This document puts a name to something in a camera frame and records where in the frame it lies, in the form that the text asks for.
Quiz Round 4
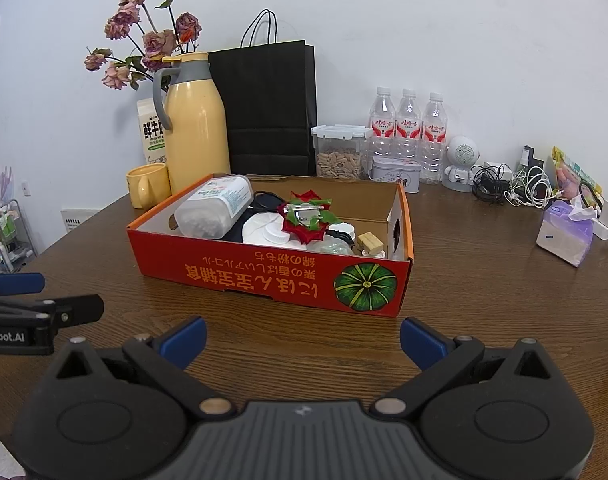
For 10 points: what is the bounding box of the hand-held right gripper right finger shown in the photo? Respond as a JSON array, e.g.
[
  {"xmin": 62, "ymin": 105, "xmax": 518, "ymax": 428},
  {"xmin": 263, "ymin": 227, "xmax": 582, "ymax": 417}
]
[{"xmin": 371, "ymin": 317, "xmax": 557, "ymax": 416}]

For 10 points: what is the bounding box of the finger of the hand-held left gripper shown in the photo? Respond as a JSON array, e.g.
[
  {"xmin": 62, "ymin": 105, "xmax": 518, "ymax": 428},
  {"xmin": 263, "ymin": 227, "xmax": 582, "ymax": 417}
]
[
  {"xmin": 0, "ymin": 272, "xmax": 45, "ymax": 297},
  {"xmin": 0, "ymin": 294, "xmax": 105, "ymax": 328}
]

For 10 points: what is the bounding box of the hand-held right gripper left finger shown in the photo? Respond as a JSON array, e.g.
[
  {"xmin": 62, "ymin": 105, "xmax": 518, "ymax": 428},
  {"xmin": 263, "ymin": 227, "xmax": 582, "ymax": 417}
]
[{"xmin": 54, "ymin": 316, "xmax": 235, "ymax": 417}]

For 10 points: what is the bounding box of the red cardboard box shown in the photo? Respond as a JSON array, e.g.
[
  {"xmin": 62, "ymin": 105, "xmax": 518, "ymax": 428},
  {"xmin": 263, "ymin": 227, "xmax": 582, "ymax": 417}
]
[{"xmin": 125, "ymin": 172, "xmax": 415, "ymax": 318}]

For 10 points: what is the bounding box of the small wooden block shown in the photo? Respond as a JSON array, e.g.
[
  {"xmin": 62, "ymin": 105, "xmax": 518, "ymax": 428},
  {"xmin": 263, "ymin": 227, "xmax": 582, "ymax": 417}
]
[{"xmin": 356, "ymin": 231, "xmax": 387, "ymax": 257}]

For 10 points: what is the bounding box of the wet wipes packet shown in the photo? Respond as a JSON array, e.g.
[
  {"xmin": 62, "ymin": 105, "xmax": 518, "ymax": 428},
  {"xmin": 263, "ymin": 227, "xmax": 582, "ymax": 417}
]
[{"xmin": 174, "ymin": 174, "xmax": 255, "ymax": 238}]

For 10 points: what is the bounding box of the white round case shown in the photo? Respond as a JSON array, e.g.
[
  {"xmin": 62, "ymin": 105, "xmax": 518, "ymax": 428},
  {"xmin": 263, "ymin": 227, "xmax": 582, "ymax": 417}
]
[{"xmin": 242, "ymin": 211, "xmax": 309, "ymax": 251}]

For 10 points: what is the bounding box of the small white jar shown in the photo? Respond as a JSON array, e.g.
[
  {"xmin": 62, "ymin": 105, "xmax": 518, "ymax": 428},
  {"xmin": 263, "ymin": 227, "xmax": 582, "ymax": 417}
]
[{"xmin": 329, "ymin": 222, "xmax": 357, "ymax": 246}]

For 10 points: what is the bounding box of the red green poinsettia clip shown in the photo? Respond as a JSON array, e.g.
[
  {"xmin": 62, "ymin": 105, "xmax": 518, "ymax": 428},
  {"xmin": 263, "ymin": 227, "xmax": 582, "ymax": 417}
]
[{"xmin": 275, "ymin": 189, "xmax": 341, "ymax": 246}]

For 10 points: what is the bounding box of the metal shelf cart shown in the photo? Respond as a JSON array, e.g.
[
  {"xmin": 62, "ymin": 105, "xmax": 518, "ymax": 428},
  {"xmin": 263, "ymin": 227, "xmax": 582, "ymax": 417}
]
[{"xmin": 0, "ymin": 199, "xmax": 37, "ymax": 273}]

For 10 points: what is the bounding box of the yellow mug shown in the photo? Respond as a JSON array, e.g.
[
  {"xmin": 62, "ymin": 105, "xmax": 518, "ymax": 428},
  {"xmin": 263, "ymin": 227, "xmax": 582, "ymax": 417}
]
[{"xmin": 125, "ymin": 163, "xmax": 171, "ymax": 209}]

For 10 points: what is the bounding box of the pale tin box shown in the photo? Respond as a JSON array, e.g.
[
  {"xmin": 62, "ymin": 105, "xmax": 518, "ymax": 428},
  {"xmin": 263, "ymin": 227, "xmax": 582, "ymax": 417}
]
[{"xmin": 369, "ymin": 156, "xmax": 421, "ymax": 194}]

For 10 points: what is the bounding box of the purple tissue pack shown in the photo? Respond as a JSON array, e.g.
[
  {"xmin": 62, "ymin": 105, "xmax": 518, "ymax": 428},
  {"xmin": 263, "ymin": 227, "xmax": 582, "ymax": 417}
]
[{"xmin": 536, "ymin": 195, "xmax": 602, "ymax": 267}]

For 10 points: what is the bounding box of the white power adapter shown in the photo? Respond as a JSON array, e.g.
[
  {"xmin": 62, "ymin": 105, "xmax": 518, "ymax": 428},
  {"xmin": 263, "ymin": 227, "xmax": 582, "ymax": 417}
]
[{"xmin": 484, "ymin": 161, "xmax": 513, "ymax": 182}]

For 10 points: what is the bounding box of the white robot speaker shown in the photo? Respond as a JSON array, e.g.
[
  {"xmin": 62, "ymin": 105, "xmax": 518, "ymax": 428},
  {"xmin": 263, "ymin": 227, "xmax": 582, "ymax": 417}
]
[{"xmin": 442, "ymin": 135, "xmax": 482, "ymax": 192}]

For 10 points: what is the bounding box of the milk carton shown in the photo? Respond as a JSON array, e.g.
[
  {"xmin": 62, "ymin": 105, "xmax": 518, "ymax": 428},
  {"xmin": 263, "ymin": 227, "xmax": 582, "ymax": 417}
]
[{"xmin": 136, "ymin": 98, "xmax": 169, "ymax": 166}]

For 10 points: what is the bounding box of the clear food container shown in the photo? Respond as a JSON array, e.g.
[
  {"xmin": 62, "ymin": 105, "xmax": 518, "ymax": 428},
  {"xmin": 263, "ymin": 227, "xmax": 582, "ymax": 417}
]
[{"xmin": 311, "ymin": 124, "xmax": 373, "ymax": 181}]

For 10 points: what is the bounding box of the yellow thermos jug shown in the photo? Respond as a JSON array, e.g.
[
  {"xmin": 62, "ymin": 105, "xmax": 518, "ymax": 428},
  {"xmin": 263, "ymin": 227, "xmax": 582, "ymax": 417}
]
[{"xmin": 152, "ymin": 51, "xmax": 232, "ymax": 196}]

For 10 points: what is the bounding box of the water bottle with red label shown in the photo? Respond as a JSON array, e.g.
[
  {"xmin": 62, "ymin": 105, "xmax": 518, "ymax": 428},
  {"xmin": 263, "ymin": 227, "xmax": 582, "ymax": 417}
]
[
  {"xmin": 420, "ymin": 92, "xmax": 449, "ymax": 186},
  {"xmin": 369, "ymin": 86, "xmax": 397, "ymax": 158},
  {"xmin": 395, "ymin": 89, "xmax": 423, "ymax": 161}
]

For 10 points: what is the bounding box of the colourful snack packet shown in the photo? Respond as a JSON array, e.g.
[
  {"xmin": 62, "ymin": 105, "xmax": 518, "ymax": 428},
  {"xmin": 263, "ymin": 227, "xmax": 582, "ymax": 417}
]
[{"xmin": 550, "ymin": 146, "xmax": 604, "ymax": 206}]

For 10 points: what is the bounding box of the black paper bag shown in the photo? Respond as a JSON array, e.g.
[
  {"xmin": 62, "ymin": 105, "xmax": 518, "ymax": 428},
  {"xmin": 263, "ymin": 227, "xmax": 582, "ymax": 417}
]
[{"xmin": 207, "ymin": 8, "xmax": 319, "ymax": 178}]

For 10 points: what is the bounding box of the dried rose bouquet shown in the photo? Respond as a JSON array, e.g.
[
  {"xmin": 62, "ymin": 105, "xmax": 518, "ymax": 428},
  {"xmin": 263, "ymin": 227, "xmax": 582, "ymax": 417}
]
[{"xmin": 84, "ymin": 0, "xmax": 203, "ymax": 92}]

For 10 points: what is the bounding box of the black cable bundle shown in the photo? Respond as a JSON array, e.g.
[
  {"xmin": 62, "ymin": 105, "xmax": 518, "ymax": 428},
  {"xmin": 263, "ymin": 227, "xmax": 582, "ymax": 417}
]
[{"xmin": 471, "ymin": 164, "xmax": 514, "ymax": 206}]

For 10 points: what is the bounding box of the white cable bundle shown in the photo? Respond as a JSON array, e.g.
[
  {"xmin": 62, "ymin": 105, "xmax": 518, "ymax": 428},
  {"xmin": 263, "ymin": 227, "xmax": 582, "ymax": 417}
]
[{"xmin": 506, "ymin": 165, "xmax": 554, "ymax": 208}]

